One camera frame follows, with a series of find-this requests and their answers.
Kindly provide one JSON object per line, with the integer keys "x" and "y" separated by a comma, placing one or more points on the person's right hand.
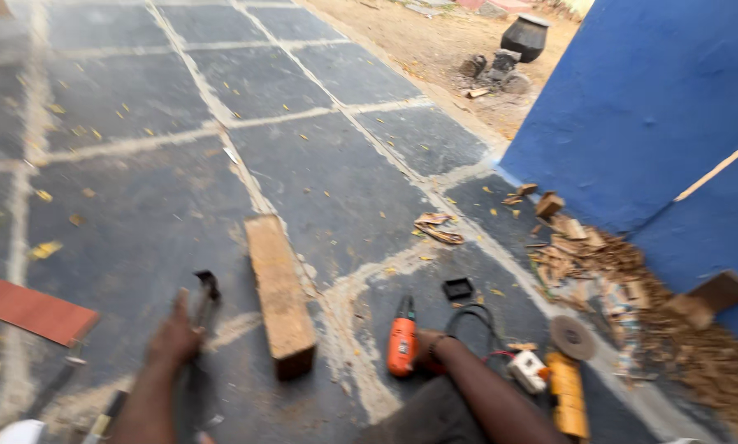
{"x": 429, "y": 344}

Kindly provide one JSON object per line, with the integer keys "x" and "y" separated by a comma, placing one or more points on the person's left hand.
{"x": 170, "y": 342}

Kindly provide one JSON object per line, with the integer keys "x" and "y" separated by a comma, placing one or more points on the person's left fingers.
{"x": 181, "y": 305}

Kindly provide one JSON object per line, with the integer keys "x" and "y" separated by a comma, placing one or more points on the black claw hammer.
{"x": 207, "y": 302}

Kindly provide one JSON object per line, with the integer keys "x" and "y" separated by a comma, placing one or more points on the orange power drill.
{"x": 402, "y": 345}

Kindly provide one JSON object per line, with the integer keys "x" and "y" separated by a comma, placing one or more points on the long wooden beam block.
{"x": 279, "y": 293}

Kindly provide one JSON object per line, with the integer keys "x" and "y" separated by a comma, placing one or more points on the dark metal rod tool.
{"x": 54, "y": 382}

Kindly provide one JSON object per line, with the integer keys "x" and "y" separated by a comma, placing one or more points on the red-brown flat board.
{"x": 33, "y": 309}

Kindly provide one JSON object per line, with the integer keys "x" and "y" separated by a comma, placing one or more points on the white rounded object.
{"x": 18, "y": 432}

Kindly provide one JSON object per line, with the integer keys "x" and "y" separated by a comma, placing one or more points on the curled wood shavings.
{"x": 438, "y": 228}

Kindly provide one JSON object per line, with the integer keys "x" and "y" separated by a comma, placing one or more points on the small black plastic tray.
{"x": 458, "y": 288}

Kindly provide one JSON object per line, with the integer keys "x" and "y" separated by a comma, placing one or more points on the white plug socket box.
{"x": 527, "y": 370}

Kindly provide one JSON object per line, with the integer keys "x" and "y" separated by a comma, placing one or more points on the grey hearth stone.
{"x": 504, "y": 64}
{"x": 473, "y": 65}

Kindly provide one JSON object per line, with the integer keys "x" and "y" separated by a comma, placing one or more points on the small wooden block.
{"x": 548, "y": 205}

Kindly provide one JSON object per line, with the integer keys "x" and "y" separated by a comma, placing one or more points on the grey grinding disc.
{"x": 572, "y": 338}

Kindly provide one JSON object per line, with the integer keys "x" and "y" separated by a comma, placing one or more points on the black clay pot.
{"x": 525, "y": 38}

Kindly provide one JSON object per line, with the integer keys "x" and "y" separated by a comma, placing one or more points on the heap of wood scraps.
{"x": 640, "y": 308}

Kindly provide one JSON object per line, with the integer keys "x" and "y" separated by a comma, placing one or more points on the dark brown wooden board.
{"x": 722, "y": 290}

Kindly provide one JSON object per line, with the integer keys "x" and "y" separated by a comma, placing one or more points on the thin wooden stick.
{"x": 719, "y": 165}

